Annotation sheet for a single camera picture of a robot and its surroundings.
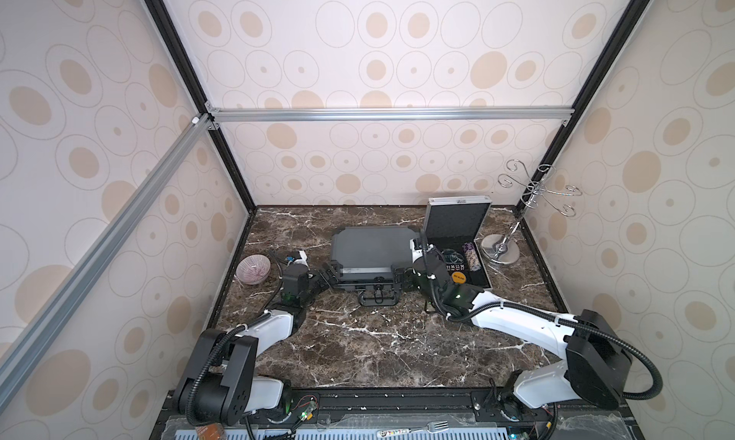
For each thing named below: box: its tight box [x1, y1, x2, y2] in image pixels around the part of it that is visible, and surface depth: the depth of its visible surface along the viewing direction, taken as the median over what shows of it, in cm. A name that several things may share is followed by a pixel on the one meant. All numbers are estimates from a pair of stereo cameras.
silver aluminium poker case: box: [423, 195, 493, 291], surface depth 100 cm
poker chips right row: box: [464, 242, 482, 272], surface depth 102 cm
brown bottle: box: [195, 422, 226, 440], surface depth 68 cm
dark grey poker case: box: [332, 225, 417, 307], surface depth 94 cm
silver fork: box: [377, 419, 449, 438], surface depth 71 cm
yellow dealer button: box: [451, 271, 467, 285], surface depth 99 cm
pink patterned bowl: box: [235, 254, 271, 285], surface depth 99 cm
